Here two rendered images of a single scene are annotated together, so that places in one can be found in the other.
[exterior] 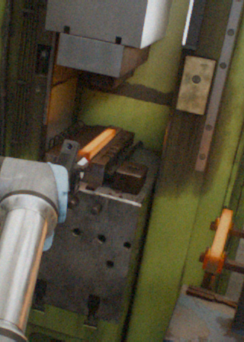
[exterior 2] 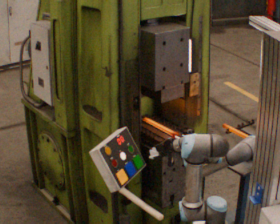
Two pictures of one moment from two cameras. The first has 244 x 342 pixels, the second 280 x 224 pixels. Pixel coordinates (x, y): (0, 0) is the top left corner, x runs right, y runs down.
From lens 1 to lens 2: 276 cm
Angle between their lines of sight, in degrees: 45
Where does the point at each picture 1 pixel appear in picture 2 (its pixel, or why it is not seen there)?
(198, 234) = not seen: hidden behind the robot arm
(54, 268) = (176, 186)
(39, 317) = (172, 210)
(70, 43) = (165, 92)
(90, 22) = (171, 80)
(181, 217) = not seen: hidden behind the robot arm
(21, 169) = (251, 141)
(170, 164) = (189, 119)
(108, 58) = (179, 91)
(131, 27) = (185, 75)
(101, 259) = not seen: hidden behind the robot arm
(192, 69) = (193, 79)
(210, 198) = (203, 123)
